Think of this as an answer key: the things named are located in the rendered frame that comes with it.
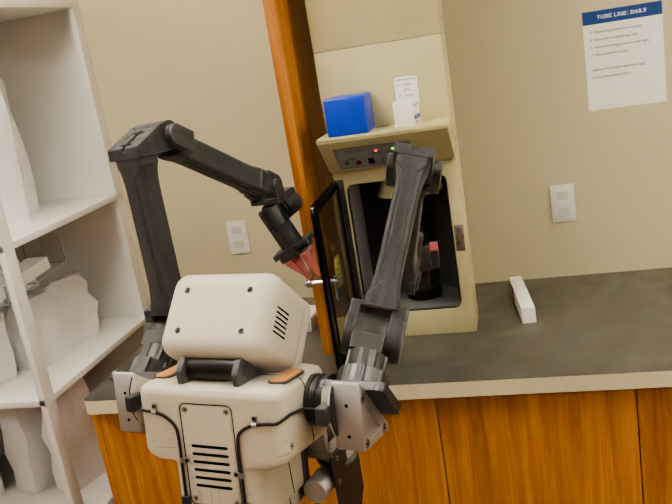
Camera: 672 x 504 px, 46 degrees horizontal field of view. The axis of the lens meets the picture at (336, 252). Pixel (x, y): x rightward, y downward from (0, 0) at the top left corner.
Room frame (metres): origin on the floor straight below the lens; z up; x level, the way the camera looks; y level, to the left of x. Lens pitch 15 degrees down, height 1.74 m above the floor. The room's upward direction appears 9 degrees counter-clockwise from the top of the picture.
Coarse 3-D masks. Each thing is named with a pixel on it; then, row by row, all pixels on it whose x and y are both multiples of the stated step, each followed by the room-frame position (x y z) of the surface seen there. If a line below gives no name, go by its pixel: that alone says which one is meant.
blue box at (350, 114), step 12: (336, 96) 2.01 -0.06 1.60; (348, 96) 1.95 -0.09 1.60; (360, 96) 1.92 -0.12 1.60; (324, 108) 1.94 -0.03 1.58; (336, 108) 1.93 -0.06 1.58; (348, 108) 1.93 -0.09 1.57; (360, 108) 1.92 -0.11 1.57; (336, 120) 1.93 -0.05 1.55; (348, 120) 1.93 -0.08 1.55; (360, 120) 1.92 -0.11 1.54; (372, 120) 1.99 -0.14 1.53; (336, 132) 1.93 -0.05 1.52; (348, 132) 1.93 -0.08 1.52; (360, 132) 1.92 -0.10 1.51
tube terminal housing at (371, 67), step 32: (320, 64) 2.05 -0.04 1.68; (352, 64) 2.03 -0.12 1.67; (384, 64) 2.01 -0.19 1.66; (416, 64) 1.99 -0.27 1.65; (448, 64) 2.07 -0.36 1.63; (320, 96) 2.05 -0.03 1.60; (384, 96) 2.01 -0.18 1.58; (448, 96) 1.97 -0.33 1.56; (448, 160) 1.98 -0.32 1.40; (448, 192) 1.98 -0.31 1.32; (416, 320) 2.01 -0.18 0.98; (448, 320) 1.99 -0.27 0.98
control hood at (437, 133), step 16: (384, 128) 1.95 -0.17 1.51; (400, 128) 1.90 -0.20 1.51; (416, 128) 1.88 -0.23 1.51; (432, 128) 1.87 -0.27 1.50; (448, 128) 1.88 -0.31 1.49; (320, 144) 1.94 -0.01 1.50; (336, 144) 1.94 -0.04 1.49; (352, 144) 1.93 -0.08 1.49; (368, 144) 1.93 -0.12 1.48; (416, 144) 1.92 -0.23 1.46; (432, 144) 1.91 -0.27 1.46; (448, 144) 1.91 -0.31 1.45; (336, 160) 1.98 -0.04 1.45
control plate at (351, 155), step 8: (384, 144) 1.92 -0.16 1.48; (392, 144) 1.92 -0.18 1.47; (336, 152) 1.96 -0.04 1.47; (344, 152) 1.96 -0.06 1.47; (352, 152) 1.95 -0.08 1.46; (360, 152) 1.95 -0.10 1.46; (368, 152) 1.95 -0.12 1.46; (376, 152) 1.95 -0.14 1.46; (384, 152) 1.95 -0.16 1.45; (392, 152) 1.94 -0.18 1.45; (344, 160) 1.98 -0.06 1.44; (352, 160) 1.98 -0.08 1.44; (360, 160) 1.98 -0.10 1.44; (376, 160) 1.97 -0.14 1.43; (384, 160) 1.97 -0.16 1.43; (344, 168) 2.01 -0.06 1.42; (352, 168) 2.00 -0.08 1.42
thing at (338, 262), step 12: (324, 192) 1.89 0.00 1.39; (312, 204) 1.76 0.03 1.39; (336, 204) 1.98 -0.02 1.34; (312, 216) 1.74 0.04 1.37; (324, 216) 1.83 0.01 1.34; (336, 216) 1.96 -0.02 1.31; (324, 228) 1.81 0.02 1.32; (336, 228) 1.94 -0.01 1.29; (324, 240) 1.79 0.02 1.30; (336, 240) 1.92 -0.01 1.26; (336, 252) 1.89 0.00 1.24; (336, 264) 1.87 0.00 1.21; (348, 264) 2.01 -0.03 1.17; (324, 276) 1.74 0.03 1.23; (348, 276) 1.99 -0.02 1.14; (324, 288) 1.74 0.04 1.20; (348, 288) 1.96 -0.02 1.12; (336, 300) 1.81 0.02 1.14; (348, 300) 1.94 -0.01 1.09; (336, 312) 1.79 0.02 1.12; (336, 348) 1.74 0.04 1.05; (336, 360) 1.74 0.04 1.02
